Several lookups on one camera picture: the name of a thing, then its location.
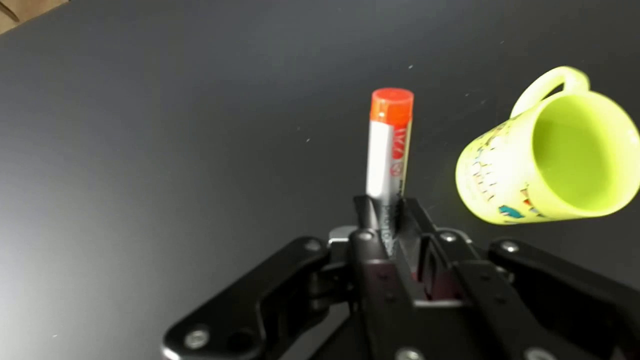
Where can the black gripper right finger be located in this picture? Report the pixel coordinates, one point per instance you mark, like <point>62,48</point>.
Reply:
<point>531,302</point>

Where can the orange and white marker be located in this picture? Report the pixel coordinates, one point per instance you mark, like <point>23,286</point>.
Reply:
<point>389,141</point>

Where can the yellow-green mug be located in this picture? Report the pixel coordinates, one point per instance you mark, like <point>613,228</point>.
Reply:
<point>565,152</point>

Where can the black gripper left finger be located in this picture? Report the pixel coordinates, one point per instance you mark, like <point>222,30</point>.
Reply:
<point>266,311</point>

